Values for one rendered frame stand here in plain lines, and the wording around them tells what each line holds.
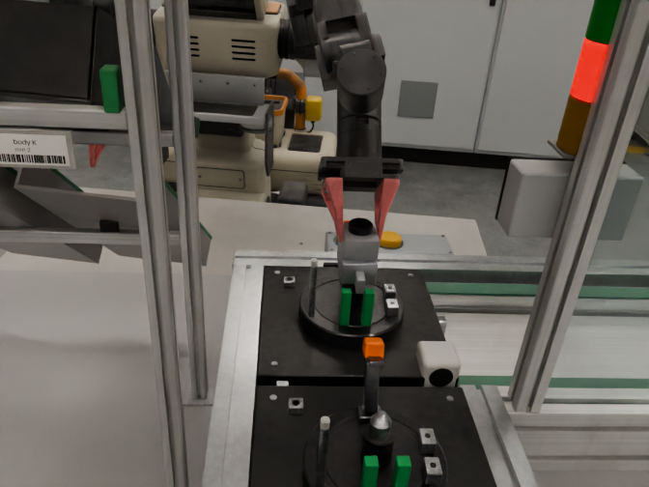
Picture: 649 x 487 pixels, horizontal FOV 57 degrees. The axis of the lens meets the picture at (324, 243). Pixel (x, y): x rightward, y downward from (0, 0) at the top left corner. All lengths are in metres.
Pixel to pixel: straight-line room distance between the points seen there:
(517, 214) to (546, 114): 3.35
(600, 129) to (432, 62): 3.19
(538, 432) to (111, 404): 0.54
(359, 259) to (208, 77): 0.76
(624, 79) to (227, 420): 0.50
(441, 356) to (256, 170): 0.85
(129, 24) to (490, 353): 0.64
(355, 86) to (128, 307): 0.54
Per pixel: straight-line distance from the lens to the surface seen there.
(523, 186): 0.61
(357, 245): 0.72
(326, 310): 0.78
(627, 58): 0.56
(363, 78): 0.70
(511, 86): 3.85
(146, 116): 0.46
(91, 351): 0.95
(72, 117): 0.48
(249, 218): 1.27
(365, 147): 0.75
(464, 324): 0.92
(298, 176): 1.74
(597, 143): 0.58
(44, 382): 0.92
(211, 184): 1.51
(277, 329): 0.78
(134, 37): 0.45
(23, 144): 0.50
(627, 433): 0.82
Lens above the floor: 1.45
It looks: 30 degrees down
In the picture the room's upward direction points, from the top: 4 degrees clockwise
